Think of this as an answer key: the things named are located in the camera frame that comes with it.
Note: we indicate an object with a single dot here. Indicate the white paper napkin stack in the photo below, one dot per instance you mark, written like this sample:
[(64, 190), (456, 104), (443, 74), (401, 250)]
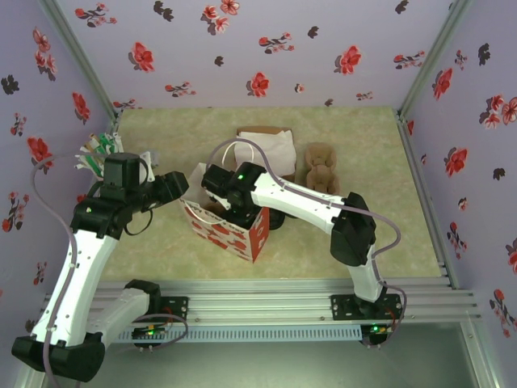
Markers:
[(274, 149)]

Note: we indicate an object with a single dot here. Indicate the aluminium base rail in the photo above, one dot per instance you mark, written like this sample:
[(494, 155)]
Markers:
[(258, 301)]

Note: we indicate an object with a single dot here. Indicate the green paper-wrapped straw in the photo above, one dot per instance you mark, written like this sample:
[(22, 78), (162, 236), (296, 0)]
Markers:
[(106, 143)]

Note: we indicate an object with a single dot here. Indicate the aluminium frame post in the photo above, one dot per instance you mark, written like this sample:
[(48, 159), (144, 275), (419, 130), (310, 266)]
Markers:
[(76, 52), (436, 52)]

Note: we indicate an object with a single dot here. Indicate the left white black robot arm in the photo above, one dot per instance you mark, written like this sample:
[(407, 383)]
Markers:
[(81, 275)]

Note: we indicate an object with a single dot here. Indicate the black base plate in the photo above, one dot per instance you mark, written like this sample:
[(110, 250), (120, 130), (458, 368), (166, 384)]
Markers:
[(343, 307), (177, 309)]

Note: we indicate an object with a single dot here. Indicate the left black controller board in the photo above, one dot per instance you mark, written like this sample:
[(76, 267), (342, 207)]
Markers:
[(147, 333)]

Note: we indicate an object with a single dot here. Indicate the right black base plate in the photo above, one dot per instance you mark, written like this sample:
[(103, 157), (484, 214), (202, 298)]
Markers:
[(343, 307)]

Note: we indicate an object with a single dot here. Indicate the right black controller board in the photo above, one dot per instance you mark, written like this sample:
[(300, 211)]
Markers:
[(375, 331)]

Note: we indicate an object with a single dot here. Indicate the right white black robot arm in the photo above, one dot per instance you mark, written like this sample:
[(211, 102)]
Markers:
[(295, 194)]

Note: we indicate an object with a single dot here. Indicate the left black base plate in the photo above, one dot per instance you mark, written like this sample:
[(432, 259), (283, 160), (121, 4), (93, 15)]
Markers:
[(177, 309)]

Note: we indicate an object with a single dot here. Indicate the black controller board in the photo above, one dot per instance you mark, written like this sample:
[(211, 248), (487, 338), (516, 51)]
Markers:
[(147, 333), (375, 331)]

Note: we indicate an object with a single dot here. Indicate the cardboard napkin box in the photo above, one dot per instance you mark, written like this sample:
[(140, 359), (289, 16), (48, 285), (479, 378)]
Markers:
[(262, 130)]

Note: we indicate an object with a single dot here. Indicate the aluminium side rail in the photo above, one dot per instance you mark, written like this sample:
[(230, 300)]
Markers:
[(427, 202)]

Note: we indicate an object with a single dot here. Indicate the black plastic lid stack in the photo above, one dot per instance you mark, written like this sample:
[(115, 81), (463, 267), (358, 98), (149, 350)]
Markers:
[(276, 221)]

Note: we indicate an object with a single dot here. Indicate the red white paper bag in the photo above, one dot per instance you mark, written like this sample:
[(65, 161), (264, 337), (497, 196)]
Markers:
[(220, 238)]

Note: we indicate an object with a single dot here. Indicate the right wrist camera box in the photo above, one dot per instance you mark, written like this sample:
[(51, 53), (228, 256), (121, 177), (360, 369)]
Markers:
[(218, 200)]

